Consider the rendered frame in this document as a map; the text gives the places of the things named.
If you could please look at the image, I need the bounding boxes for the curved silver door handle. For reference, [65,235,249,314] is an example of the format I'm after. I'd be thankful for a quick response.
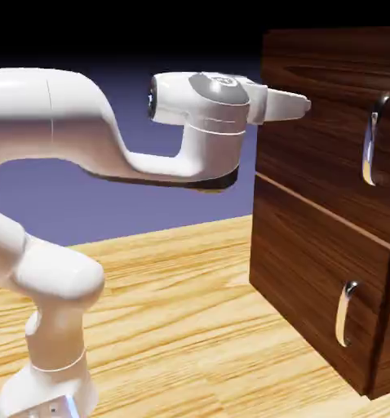
[335,279,360,349]
[361,93,390,187]

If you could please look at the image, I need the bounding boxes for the dark wood cabinet door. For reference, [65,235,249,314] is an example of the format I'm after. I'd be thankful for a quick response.
[255,77,390,246]
[249,175,390,397]

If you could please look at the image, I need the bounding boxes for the dark wood cabinet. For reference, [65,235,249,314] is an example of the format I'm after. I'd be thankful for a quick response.
[249,26,390,401]

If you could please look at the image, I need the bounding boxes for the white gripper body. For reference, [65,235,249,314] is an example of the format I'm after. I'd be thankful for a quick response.
[264,87,312,123]

